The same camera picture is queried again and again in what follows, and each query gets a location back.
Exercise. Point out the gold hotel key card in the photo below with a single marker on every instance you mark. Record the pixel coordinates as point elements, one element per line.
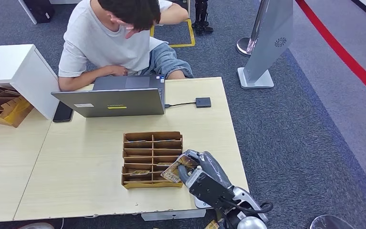
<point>139,172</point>
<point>162,164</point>

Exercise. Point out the clear round dome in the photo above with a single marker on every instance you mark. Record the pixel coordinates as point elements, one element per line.
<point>331,222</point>

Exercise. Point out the person's left hand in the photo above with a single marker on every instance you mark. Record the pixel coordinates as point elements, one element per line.
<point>132,32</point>

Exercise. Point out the black box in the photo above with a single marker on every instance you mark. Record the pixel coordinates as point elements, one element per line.
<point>39,11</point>

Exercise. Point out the light wooden furniture leg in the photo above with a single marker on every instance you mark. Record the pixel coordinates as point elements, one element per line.
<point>188,9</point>

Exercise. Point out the gold patterned ID card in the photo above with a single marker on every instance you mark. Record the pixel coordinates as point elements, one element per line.
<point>178,169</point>

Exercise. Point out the white cabinet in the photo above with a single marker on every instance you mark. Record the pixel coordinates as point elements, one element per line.
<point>12,66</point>

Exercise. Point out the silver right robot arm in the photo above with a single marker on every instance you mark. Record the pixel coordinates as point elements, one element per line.
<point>244,194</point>

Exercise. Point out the wooden card organizer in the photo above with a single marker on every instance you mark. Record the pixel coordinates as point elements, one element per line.
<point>138,185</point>

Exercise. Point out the grey kiosk stand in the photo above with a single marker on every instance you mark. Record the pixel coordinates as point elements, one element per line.
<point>265,47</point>

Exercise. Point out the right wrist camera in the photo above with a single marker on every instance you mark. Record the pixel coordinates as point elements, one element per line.
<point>209,189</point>

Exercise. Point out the black robot legs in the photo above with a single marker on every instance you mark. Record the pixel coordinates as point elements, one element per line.
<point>201,15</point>

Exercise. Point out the grey metal desk bar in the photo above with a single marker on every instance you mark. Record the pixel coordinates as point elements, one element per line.
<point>170,215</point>

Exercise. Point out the person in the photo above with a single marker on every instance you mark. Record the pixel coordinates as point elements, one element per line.
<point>107,41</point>

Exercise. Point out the white card reader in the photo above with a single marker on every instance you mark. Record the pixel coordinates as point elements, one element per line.
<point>202,202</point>

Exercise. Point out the white round device red rim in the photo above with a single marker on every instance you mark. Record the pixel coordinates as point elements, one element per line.
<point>36,226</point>

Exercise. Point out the person's right hand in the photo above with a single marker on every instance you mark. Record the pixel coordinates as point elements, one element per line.
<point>118,71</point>

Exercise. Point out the black smartphone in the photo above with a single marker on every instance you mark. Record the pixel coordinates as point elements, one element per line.
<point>63,112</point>

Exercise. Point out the chrome stanchion post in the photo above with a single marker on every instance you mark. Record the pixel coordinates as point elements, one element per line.
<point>245,45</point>

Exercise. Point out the brown cardboard divider box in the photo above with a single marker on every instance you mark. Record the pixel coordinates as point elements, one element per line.
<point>0,104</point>

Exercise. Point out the grey laptop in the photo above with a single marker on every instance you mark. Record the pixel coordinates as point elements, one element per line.
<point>116,102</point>

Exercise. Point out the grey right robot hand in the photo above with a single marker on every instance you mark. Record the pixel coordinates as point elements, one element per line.
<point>213,166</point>

